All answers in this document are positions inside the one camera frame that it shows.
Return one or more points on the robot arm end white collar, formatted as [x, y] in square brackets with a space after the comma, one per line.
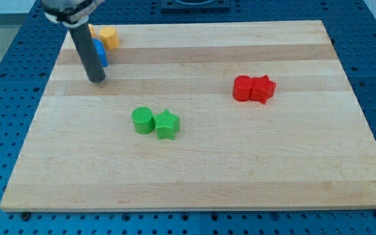
[70, 13]

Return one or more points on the green star block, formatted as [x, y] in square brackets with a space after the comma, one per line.
[167, 125]

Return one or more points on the green cylinder block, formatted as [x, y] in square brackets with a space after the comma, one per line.
[142, 118]

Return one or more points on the red cylinder block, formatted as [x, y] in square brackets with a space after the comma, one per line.
[242, 88]

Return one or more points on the wooden board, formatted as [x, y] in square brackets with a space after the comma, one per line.
[308, 148]

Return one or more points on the red star block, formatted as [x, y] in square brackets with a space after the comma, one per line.
[263, 89]

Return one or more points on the yellow hexagon block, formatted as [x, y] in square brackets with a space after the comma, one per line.
[109, 37]

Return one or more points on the blue block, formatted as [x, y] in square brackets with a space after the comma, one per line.
[101, 52]

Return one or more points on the grey cylindrical pointer rod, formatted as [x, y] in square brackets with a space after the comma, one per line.
[83, 41]

